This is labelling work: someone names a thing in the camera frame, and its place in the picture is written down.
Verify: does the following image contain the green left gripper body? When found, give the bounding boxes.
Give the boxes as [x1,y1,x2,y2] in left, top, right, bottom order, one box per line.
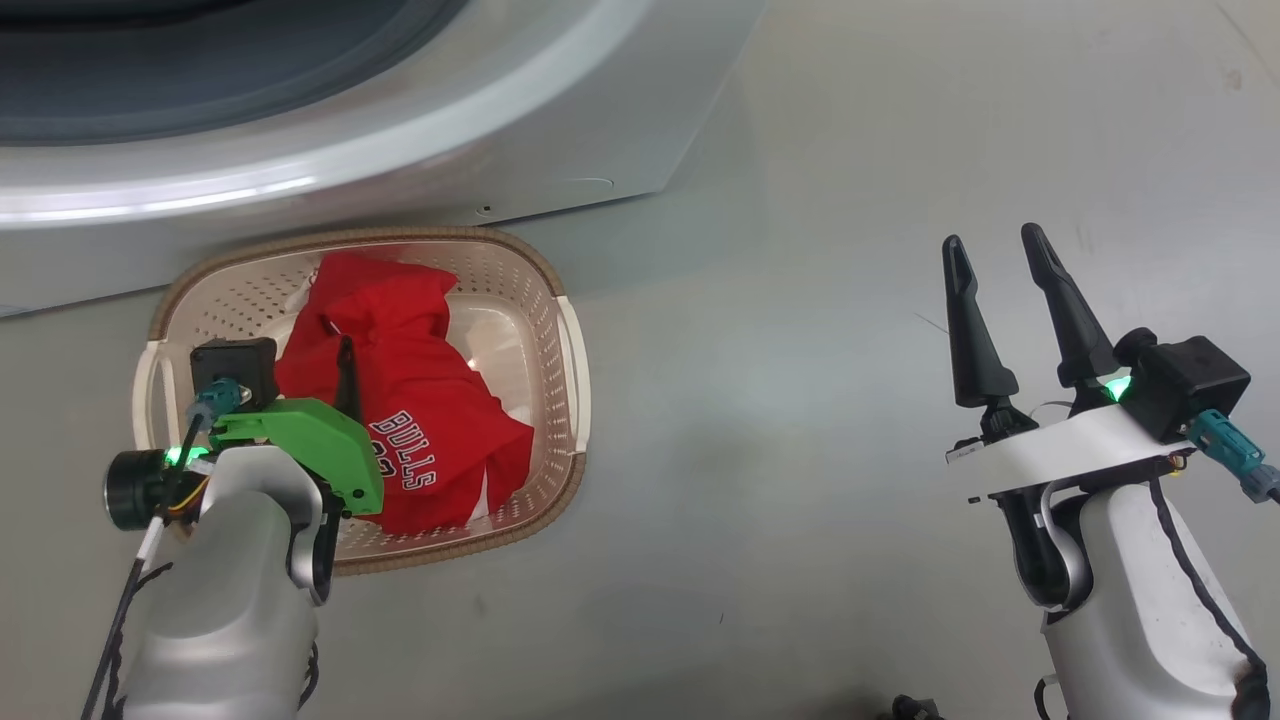
[208,397,386,518]

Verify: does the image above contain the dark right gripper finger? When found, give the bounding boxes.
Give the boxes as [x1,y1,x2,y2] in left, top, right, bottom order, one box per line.
[942,235,1021,409]
[1020,222,1119,389]

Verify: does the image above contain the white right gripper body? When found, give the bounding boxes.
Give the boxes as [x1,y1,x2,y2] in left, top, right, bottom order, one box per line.
[945,403,1196,501]

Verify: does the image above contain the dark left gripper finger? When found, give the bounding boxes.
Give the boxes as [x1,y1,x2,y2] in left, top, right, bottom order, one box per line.
[335,335,364,422]

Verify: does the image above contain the red Bulls basketball jersey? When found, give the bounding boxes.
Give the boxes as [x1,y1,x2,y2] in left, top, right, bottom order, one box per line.
[275,250,536,536]

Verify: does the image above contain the cream perforated laundry basket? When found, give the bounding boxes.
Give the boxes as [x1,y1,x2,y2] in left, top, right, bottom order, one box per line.
[132,227,591,576]

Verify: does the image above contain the white washing machine body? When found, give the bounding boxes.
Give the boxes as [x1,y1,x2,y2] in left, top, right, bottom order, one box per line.
[0,0,771,319]

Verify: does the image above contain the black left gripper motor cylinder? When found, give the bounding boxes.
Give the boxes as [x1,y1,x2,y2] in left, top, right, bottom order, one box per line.
[103,450,186,531]

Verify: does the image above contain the left teal connector black cable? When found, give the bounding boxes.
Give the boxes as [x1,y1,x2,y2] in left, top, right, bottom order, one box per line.
[80,377,247,720]

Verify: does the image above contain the teal connector black cable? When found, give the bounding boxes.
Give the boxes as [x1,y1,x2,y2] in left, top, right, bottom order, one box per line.
[80,377,247,720]
[1148,408,1280,720]

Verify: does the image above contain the right teal connector black cable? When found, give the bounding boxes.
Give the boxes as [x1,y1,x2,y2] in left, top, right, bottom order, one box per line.
[1148,408,1280,720]

